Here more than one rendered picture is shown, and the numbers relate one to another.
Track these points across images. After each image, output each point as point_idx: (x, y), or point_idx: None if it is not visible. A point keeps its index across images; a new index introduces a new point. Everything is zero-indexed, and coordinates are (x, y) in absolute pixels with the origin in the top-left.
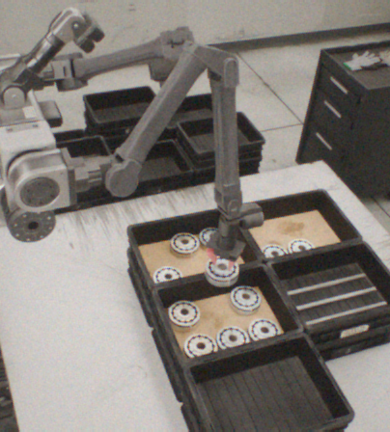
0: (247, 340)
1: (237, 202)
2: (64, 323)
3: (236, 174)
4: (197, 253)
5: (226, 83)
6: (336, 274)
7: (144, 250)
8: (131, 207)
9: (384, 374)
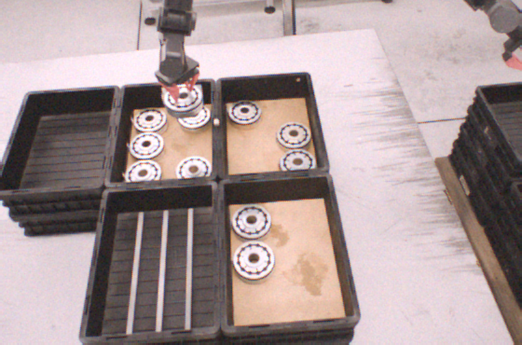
0: (138, 156)
1: (158, 12)
2: (251, 74)
3: None
4: (281, 149)
5: None
6: (204, 299)
7: (298, 107)
8: (409, 139)
9: (74, 336)
